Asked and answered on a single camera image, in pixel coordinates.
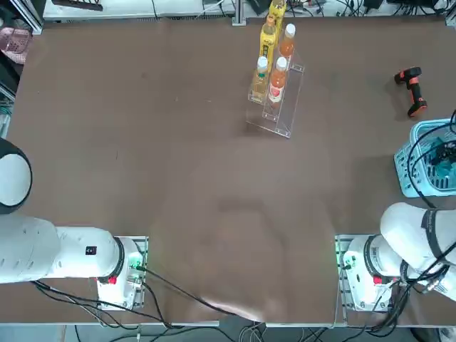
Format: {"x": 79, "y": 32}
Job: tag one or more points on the light blue plastic basket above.
{"x": 409, "y": 185}

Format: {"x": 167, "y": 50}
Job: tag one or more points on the amber tea bottle white cap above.
{"x": 260, "y": 83}

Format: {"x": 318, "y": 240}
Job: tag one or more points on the teal potato chips packet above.
{"x": 447, "y": 170}

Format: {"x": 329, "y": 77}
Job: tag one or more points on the clear acrylic stepped shelf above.
{"x": 285, "y": 124}

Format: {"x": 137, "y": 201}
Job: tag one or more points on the orange juice bottle white cap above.
{"x": 288, "y": 44}
{"x": 277, "y": 89}

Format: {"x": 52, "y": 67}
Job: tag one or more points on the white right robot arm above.
{"x": 402, "y": 228}

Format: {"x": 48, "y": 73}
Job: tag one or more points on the pink plastic basket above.
{"x": 14, "y": 44}

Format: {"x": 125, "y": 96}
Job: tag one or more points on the yellow drink bottle orange cap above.
{"x": 268, "y": 39}
{"x": 277, "y": 10}

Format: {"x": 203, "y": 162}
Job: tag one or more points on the aluminium profile post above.
{"x": 239, "y": 14}

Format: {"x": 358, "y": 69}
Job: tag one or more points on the orange black barcode scanner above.
{"x": 415, "y": 90}

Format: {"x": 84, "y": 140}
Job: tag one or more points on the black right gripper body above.
{"x": 445, "y": 153}

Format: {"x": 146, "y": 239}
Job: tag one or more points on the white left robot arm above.
{"x": 71, "y": 253}

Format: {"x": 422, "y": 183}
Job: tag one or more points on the aluminium profile frame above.
{"x": 30, "y": 18}

